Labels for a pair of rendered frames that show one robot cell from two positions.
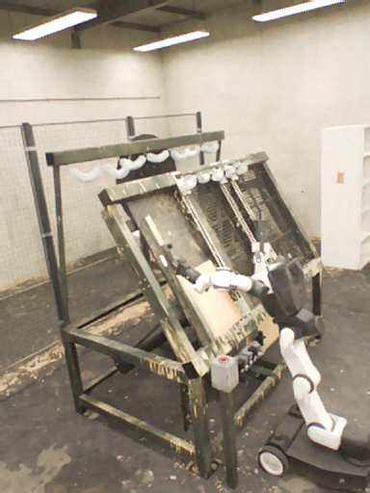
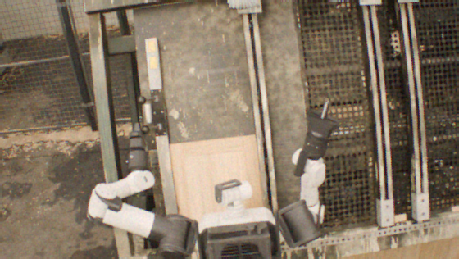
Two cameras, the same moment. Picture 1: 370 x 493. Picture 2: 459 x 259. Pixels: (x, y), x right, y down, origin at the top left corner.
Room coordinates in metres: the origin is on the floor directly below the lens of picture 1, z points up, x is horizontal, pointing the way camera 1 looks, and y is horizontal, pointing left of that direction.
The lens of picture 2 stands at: (1.79, -1.49, 2.59)
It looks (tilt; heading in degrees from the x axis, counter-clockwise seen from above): 35 degrees down; 51
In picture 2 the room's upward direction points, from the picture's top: 6 degrees counter-clockwise
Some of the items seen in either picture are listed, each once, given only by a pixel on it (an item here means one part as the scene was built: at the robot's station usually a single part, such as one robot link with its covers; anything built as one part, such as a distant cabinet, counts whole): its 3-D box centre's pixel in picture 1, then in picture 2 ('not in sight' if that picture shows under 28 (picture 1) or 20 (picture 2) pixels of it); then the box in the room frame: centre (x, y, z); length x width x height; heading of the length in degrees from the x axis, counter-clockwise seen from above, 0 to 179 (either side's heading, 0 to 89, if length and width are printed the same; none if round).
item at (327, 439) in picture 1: (328, 429); not in sight; (2.32, -0.83, 0.28); 0.21 x 0.20 x 0.13; 52
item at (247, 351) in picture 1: (251, 357); not in sight; (2.61, -0.39, 0.69); 0.50 x 0.14 x 0.24; 142
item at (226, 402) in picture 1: (229, 437); not in sight; (2.22, -0.17, 0.38); 0.06 x 0.06 x 0.75; 52
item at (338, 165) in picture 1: (348, 196); not in sight; (6.22, -2.51, 1.03); 0.61 x 0.58 x 2.05; 139
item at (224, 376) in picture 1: (224, 373); not in sight; (2.22, -0.17, 0.84); 0.12 x 0.12 x 0.18; 52
